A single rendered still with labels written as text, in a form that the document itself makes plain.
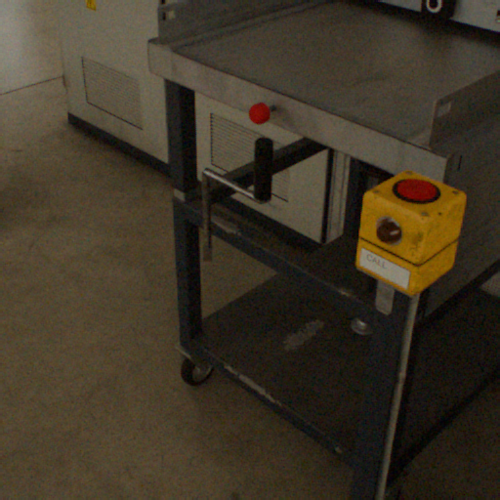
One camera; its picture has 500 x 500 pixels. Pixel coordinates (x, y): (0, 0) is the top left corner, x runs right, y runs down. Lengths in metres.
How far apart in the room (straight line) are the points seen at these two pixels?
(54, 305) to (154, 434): 0.56
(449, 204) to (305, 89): 0.45
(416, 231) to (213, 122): 1.66
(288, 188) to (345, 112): 1.13
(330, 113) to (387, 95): 0.11
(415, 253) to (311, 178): 1.37
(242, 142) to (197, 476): 1.07
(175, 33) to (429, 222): 0.74
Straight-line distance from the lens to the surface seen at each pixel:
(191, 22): 1.39
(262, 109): 1.13
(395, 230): 0.77
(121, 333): 1.99
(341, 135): 1.09
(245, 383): 1.61
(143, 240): 2.33
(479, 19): 1.46
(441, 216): 0.77
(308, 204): 2.17
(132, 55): 2.60
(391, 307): 0.86
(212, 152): 2.42
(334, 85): 1.19
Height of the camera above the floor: 1.28
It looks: 34 degrees down
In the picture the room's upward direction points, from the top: 1 degrees clockwise
